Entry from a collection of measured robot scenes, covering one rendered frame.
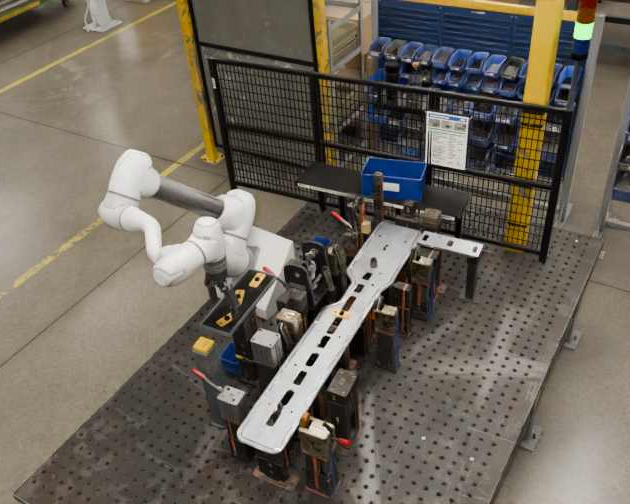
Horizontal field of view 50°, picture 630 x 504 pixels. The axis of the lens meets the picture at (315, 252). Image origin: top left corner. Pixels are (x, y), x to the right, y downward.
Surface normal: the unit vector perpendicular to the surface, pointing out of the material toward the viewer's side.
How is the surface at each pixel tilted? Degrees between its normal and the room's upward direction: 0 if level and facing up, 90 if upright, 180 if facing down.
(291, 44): 92
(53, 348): 0
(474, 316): 0
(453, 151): 90
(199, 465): 0
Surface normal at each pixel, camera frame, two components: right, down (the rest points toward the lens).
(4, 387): -0.07, -0.78
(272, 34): -0.52, 0.59
